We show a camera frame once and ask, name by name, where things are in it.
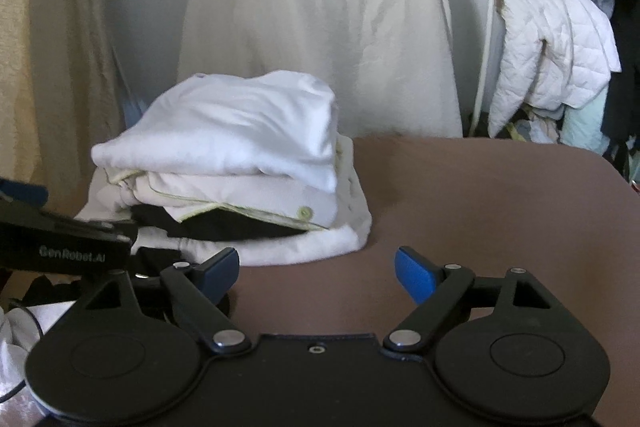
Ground chair with white cover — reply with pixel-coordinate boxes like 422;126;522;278
176;0;464;139

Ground patterned cloth pile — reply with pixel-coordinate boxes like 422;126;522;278
504;103;567;146

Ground white thick folded garment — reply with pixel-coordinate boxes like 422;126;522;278
75;138;374;269

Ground black folded garment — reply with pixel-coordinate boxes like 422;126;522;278
131;205;307;242

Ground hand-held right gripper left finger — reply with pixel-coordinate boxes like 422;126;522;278
80;247;251;356

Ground white pipe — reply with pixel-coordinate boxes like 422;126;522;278
471;0;502;135

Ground crumpled white cloth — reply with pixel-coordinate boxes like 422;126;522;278
0;299;78;427

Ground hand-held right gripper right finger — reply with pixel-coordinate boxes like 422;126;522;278
382;245;551;356

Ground blue cloth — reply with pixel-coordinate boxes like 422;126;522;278
122;93;152;131

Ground pale green garment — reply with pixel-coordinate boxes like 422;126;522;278
560;86;609;154

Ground white quilted jacket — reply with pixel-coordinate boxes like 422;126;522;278
487;0;623;138

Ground black cloth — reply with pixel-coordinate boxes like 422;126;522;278
0;272;88;309

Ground cream shirt with green trim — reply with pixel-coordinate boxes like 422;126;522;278
106;134;352;234

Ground beige curtain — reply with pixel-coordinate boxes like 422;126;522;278
0;0;128;220

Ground dark hanging clothes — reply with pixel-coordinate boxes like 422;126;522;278
599;0;640;172

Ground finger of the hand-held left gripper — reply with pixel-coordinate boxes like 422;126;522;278
0;179;50;208

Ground white shirt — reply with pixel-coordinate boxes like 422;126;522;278
91;71;341;194

